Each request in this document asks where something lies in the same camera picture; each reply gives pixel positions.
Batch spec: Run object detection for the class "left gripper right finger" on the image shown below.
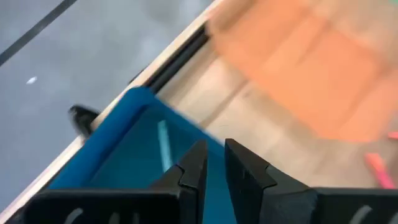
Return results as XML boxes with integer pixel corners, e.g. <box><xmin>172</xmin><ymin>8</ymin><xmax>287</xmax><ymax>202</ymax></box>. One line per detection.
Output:
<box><xmin>224</xmin><ymin>138</ymin><xmax>318</xmax><ymax>224</ymax></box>

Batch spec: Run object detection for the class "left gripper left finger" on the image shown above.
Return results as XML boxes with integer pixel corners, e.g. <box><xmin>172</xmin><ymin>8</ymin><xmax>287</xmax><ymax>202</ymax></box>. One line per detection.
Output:
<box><xmin>150</xmin><ymin>138</ymin><xmax>209</xmax><ymax>224</ymax></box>

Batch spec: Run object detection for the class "blue plastic bin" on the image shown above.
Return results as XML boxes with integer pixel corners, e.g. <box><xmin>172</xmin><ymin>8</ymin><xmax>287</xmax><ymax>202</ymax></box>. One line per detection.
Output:
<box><xmin>48</xmin><ymin>86</ymin><xmax>237</xmax><ymax>224</ymax></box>

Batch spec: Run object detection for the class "orange translucent plastic bin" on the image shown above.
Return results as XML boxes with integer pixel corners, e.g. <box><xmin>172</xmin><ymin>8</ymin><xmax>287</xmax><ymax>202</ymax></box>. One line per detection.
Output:
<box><xmin>205</xmin><ymin>0</ymin><xmax>398</xmax><ymax>144</ymax></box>

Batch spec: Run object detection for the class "black table clamp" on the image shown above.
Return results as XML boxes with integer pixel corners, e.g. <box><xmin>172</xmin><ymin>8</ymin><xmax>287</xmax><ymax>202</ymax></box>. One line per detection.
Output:
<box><xmin>68</xmin><ymin>105</ymin><xmax>100</xmax><ymax>139</ymax></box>

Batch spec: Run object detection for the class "black aluminium table frame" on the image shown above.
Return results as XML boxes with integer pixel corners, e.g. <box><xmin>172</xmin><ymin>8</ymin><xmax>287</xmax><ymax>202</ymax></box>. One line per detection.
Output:
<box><xmin>144</xmin><ymin>24</ymin><xmax>211</xmax><ymax>94</ymax></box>

